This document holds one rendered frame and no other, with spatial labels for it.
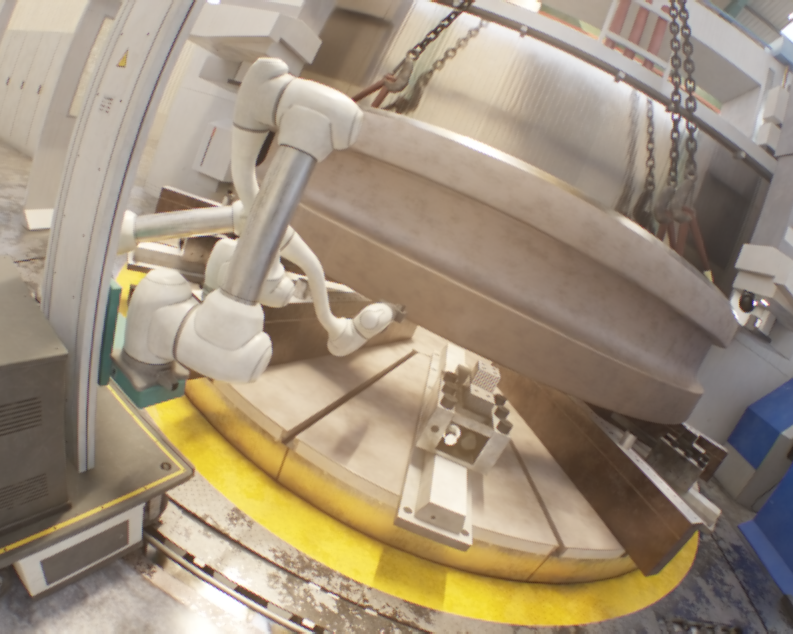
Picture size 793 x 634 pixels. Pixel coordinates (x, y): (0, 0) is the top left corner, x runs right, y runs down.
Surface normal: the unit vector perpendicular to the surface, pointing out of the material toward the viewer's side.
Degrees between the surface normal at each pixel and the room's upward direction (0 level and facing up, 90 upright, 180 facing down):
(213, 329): 77
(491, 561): 90
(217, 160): 90
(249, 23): 90
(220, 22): 90
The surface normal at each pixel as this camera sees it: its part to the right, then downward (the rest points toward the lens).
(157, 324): 0.08, 0.24
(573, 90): -0.18, 0.21
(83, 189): -0.39, 0.10
